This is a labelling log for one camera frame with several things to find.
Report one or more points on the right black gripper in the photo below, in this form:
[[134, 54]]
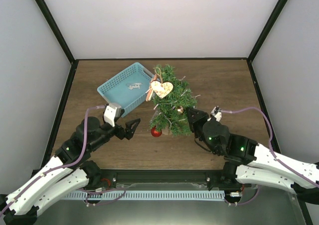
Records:
[[195, 121]]

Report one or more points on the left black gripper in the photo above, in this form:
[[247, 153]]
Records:
[[129, 133]]

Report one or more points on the small green christmas tree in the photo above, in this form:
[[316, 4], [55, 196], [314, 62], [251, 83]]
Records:
[[181, 95]]

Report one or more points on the clear battery box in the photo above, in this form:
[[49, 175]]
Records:
[[154, 115]]

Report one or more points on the red ball ornament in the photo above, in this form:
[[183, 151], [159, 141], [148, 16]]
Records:
[[155, 132]]

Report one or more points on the gingerbread figure ornament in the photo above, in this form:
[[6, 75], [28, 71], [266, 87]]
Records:
[[150, 91]]

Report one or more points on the brown heart ornament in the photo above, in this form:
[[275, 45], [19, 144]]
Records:
[[159, 86]]

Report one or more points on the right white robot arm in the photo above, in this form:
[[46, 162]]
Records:
[[250, 162]]

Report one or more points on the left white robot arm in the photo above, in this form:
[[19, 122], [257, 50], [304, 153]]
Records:
[[69, 169]]

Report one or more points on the blue plastic basket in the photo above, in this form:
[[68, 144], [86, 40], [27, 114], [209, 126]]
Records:
[[115, 90]]

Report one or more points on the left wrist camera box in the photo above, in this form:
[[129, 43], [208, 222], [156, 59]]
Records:
[[110, 112]]

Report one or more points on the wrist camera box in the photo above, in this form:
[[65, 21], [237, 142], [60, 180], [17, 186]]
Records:
[[110, 112], [216, 114]]

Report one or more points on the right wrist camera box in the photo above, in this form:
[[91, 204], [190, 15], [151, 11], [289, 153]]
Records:
[[216, 114]]

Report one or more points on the black aluminium front rail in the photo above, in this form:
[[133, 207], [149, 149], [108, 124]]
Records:
[[113, 177]]

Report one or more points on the light blue cable duct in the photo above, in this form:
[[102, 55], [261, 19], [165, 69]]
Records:
[[139, 195]]

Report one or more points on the black frame post right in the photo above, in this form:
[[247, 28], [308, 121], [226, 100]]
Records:
[[267, 29]]

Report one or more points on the black frame post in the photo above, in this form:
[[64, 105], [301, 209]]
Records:
[[267, 29], [55, 29]]

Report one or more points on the black frame post left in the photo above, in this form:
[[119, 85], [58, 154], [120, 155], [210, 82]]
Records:
[[55, 29]]

